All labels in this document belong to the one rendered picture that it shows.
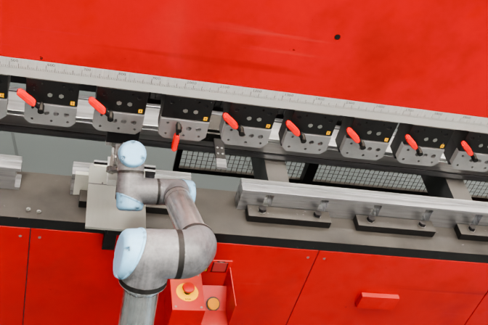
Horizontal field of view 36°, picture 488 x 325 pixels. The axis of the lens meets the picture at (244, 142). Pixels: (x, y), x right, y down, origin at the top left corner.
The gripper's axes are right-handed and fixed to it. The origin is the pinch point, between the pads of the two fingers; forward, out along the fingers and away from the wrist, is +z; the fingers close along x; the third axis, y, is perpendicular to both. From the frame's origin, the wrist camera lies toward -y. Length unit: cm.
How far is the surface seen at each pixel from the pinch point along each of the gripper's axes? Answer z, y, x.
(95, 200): -6.0, -9.7, 7.5
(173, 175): 7.8, 1.9, -17.9
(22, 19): -38, 34, 33
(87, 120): 21.9, 20.1, 11.6
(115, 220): -11.0, -15.6, 1.3
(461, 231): 8, -8, -125
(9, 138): 158, 31, 46
